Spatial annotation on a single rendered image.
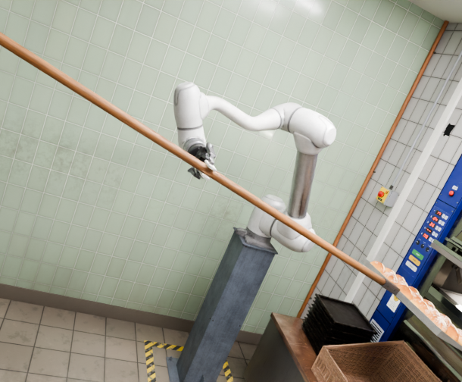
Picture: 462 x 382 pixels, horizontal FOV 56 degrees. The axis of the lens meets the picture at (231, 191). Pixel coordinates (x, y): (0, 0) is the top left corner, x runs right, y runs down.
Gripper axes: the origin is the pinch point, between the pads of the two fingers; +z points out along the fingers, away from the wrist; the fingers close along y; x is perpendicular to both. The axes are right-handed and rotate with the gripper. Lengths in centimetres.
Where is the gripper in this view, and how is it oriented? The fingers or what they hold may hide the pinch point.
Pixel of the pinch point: (207, 170)
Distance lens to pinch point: 145.9
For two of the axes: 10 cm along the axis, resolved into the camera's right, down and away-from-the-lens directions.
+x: -7.8, -4.9, -3.9
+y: -5.8, 8.0, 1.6
